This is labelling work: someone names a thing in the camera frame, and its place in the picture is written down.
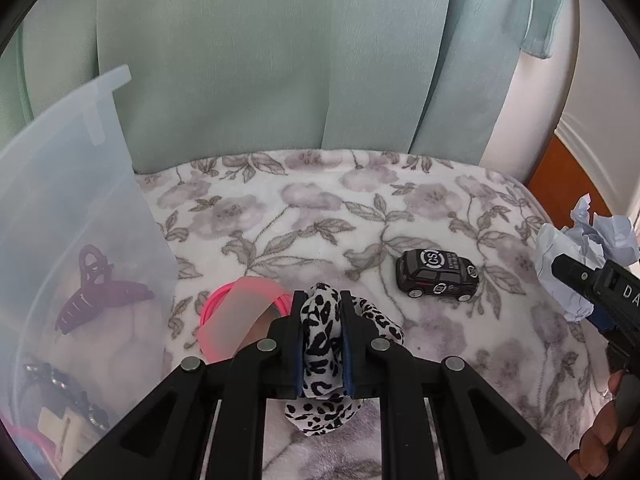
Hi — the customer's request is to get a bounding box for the pale green curtain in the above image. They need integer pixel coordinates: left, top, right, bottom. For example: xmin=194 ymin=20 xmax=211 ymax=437
xmin=0 ymin=0 xmax=571 ymax=176

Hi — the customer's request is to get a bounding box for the pink round plastic case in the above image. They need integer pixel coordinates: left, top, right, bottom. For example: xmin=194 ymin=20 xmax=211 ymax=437
xmin=196 ymin=277 xmax=292 ymax=365

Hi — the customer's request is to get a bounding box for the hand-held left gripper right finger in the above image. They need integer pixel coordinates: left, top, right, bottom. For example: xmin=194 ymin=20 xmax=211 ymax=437
xmin=341 ymin=289 xmax=581 ymax=480

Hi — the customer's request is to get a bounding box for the black toy car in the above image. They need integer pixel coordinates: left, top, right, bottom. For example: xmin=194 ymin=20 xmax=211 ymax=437
xmin=396 ymin=247 xmax=480 ymax=303

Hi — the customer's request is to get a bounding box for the cream hair claw clip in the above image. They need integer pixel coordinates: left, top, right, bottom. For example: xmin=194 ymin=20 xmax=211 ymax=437
xmin=37 ymin=405 xmax=86 ymax=456

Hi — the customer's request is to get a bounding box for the white paper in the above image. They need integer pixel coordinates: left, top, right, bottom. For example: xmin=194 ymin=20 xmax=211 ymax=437
xmin=535 ymin=192 xmax=640 ymax=323

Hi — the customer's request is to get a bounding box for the red hair claw clip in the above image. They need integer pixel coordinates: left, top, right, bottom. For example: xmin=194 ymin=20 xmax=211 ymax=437
xmin=54 ymin=245 xmax=155 ymax=335

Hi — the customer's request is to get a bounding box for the person's right hand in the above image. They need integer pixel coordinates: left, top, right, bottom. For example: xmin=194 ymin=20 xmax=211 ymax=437
xmin=569 ymin=369 xmax=625 ymax=480

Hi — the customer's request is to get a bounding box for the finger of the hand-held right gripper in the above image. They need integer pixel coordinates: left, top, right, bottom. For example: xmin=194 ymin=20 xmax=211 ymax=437
xmin=591 ymin=309 xmax=617 ymax=334
xmin=551 ymin=253 xmax=607 ymax=307

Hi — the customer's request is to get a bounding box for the leopard print scrunchie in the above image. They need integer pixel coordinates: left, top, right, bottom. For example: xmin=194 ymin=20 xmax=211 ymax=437
xmin=285 ymin=282 xmax=406 ymax=437

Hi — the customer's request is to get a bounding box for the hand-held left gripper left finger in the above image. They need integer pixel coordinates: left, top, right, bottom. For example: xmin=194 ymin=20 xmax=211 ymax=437
xmin=62 ymin=289 xmax=307 ymax=480

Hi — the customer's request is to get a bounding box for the pink round picture mirror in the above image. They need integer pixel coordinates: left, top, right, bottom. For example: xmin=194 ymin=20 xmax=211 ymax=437
xmin=12 ymin=427 xmax=61 ymax=466

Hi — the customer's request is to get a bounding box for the black toothed headband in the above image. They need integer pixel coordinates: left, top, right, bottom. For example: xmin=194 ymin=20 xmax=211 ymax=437
xmin=22 ymin=360 xmax=111 ymax=431

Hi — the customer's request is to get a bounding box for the clear plastic container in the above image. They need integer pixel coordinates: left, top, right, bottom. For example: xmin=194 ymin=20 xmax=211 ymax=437
xmin=0 ymin=64 xmax=178 ymax=480

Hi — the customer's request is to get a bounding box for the grey floral blanket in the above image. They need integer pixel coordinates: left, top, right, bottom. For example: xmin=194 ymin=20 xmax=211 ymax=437
xmin=132 ymin=149 xmax=621 ymax=480

